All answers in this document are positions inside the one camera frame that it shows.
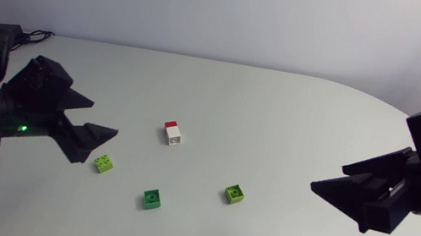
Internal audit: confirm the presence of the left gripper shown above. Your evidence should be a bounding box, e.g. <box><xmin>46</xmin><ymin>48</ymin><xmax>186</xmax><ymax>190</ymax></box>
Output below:
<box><xmin>0</xmin><ymin>76</ymin><xmax>126</xmax><ymax>171</ymax></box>

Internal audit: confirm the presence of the lime green toy brick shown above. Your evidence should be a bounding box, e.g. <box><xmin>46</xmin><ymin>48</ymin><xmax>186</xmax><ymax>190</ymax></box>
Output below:
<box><xmin>91</xmin><ymin>152</ymin><xmax>117</xmax><ymax>177</ymax></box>
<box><xmin>222</xmin><ymin>182</ymin><xmax>247</xmax><ymax>207</ymax></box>

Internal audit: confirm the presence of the white toy brick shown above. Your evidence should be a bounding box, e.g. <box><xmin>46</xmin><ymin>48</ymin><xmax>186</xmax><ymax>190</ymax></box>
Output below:
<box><xmin>162</xmin><ymin>123</ymin><xmax>185</xmax><ymax>149</ymax></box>

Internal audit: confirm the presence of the dark green toy brick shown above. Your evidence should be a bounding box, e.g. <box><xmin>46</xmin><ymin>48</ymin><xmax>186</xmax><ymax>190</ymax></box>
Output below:
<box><xmin>140</xmin><ymin>186</ymin><xmax>165</xmax><ymax>213</ymax></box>

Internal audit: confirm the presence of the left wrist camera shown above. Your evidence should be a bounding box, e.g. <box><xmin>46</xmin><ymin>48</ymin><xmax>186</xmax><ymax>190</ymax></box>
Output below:
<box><xmin>0</xmin><ymin>49</ymin><xmax>78</xmax><ymax>118</ymax></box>

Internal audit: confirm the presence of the black power cable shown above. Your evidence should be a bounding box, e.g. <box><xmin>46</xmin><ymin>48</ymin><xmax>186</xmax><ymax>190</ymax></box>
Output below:
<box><xmin>9</xmin><ymin>25</ymin><xmax>57</xmax><ymax>59</ymax></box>

